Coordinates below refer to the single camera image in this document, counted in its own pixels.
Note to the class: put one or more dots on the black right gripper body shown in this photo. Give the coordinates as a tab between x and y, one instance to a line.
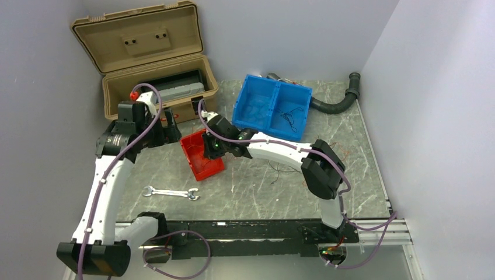
215	148

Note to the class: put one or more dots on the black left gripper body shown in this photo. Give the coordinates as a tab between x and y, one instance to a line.
154	138

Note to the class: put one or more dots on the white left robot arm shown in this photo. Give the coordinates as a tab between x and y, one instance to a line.
96	248

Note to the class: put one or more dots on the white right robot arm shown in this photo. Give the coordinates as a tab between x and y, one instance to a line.
321	168

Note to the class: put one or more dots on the red plastic bin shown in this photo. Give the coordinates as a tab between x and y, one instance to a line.
193	148

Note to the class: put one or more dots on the grey case in toolbox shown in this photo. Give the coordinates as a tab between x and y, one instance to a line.
177	90

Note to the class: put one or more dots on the silver open-end wrench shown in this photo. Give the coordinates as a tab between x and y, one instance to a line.
189	194

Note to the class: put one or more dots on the blue plastic divided bin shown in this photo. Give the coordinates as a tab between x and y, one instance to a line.
276	108

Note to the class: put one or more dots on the tan plastic toolbox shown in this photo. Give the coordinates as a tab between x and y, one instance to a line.
146	44

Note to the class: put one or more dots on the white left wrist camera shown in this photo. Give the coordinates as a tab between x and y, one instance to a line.
149	98

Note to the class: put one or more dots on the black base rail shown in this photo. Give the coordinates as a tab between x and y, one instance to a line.
266	237

